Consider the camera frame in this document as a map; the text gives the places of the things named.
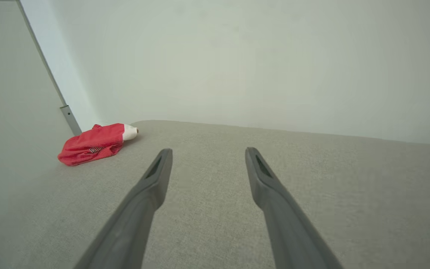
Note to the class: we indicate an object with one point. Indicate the red shorts with white waistband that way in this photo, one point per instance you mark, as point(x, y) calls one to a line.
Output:
point(92, 144)

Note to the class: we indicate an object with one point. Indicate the grey metal wall strip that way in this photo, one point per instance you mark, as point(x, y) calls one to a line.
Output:
point(71, 119)

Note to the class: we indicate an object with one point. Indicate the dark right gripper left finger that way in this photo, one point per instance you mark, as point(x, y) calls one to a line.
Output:
point(133, 228)

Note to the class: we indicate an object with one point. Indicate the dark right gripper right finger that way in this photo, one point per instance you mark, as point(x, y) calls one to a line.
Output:
point(289, 231)

